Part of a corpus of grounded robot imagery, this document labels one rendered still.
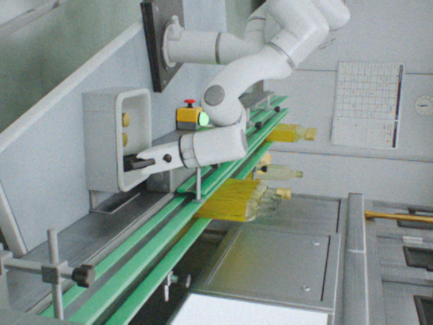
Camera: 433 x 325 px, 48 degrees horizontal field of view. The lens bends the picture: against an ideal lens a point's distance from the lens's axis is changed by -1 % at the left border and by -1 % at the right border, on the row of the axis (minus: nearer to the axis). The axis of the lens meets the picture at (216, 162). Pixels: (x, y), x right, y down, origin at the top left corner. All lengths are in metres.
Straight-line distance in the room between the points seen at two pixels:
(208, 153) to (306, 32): 0.33
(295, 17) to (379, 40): 6.06
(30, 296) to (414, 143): 6.75
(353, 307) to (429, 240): 0.61
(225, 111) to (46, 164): 0.37
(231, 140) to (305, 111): 6.22
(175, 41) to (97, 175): 0.52
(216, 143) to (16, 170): 0.39
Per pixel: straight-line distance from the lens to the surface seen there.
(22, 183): 0.96
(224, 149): 1.02
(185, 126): 1.67
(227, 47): 1.43
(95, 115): 1.11
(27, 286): 0.87
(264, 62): 1.06
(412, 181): 7.44
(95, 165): 1.13
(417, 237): 1.72
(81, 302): 0.85
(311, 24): 1.10
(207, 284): 1.24
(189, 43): 1.46
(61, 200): 1.08
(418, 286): 1.42
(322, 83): 7.17
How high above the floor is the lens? 1.32
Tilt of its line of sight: 15 degrees down
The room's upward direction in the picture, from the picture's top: 95 degrees clockwise
